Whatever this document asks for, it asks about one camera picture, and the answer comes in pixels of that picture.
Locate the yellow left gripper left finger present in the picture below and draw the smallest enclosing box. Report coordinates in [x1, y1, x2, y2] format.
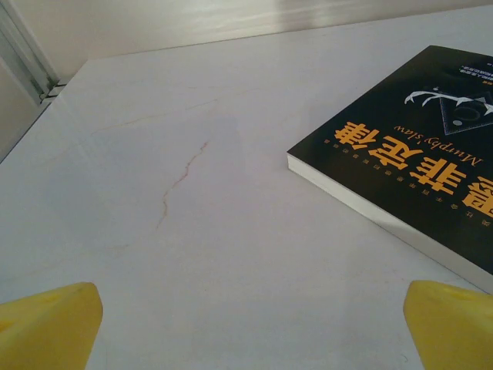
[0, 281, 104, 370]

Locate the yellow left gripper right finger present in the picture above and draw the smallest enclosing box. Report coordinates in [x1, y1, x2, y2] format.
[403, 280, 493, 370]

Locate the black paperback book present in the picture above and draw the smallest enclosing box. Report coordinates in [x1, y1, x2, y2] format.
[286, 45, 493, 288]

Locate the aluminium frame post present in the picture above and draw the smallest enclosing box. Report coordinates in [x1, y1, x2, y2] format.
[0, 0, 65, 106]

